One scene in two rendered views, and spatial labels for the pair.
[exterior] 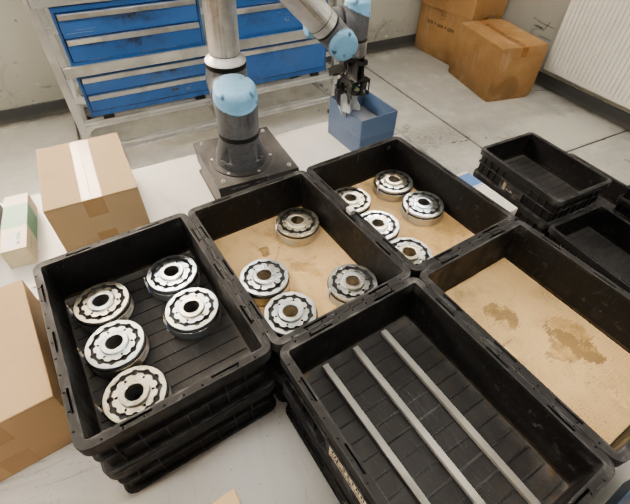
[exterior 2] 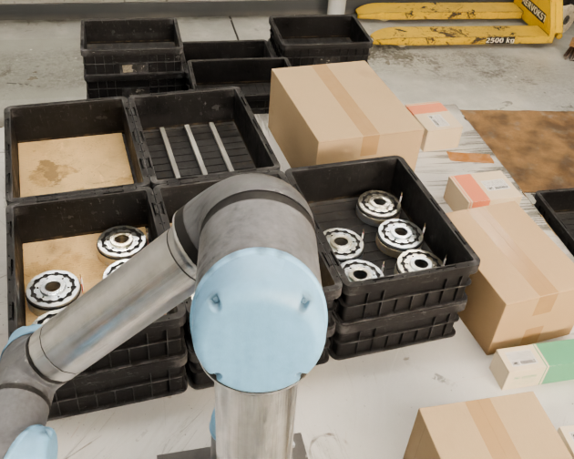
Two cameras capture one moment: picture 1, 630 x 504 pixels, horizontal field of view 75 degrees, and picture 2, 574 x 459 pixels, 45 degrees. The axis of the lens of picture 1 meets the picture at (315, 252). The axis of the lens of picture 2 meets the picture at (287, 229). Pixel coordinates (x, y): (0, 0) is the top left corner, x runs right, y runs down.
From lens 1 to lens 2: 1.70 m
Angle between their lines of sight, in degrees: 93
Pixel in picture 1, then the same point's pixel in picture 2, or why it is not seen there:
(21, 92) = not seen: outside the picture
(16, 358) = (473, 240)
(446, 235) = (54, 267)
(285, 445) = not seen: hidden behind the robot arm
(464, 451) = (180, 151)
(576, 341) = (46, 172)
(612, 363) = (38, 158)
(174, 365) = (354, 227)
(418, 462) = (210, 154)
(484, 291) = not seen: hidden behind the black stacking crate
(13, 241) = not seen: outside the picture
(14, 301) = (500, 283)
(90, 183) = (490, 432)
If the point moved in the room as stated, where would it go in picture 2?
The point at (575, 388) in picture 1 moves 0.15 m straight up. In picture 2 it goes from (81, 155) to (74, 103)
